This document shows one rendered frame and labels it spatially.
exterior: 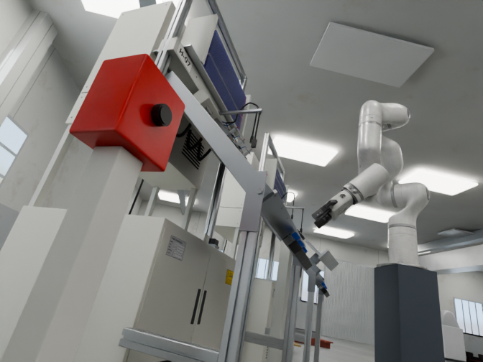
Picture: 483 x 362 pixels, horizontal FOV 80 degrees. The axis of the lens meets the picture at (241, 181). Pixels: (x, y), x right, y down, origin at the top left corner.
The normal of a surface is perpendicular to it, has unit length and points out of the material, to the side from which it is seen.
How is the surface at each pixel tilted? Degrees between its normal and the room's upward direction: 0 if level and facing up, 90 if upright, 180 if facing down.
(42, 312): 90
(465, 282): 90
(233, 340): 90
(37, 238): 90
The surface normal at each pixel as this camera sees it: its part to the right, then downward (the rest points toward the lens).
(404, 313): 0.14, -0.37
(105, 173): -0.31, -0.43
